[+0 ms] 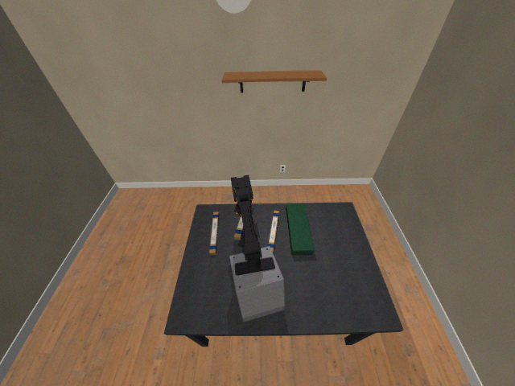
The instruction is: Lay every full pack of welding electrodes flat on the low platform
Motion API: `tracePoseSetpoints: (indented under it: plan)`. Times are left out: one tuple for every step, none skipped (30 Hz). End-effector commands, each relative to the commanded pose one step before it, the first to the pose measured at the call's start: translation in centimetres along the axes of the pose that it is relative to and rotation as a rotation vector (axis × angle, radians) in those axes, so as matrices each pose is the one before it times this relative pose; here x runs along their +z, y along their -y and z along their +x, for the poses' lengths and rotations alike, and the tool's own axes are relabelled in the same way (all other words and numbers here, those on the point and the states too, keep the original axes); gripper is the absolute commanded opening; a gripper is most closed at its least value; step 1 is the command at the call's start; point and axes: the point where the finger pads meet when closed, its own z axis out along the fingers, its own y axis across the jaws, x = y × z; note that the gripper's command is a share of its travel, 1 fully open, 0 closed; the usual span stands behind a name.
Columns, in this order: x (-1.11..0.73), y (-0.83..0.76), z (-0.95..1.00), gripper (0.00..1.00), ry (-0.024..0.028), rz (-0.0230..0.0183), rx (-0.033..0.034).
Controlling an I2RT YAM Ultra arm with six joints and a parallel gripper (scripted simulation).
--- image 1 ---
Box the brown flat pack with blue bands and white label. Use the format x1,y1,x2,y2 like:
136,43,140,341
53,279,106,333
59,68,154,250
234,217,244,240

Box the low green platform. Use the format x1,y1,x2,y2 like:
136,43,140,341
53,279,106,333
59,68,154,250
286,204,314,255

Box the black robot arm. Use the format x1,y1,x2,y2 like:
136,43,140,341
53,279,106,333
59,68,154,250
231,175,275,276

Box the brown welding electrode pack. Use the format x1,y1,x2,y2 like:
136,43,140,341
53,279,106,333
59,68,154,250
209,212,219,255

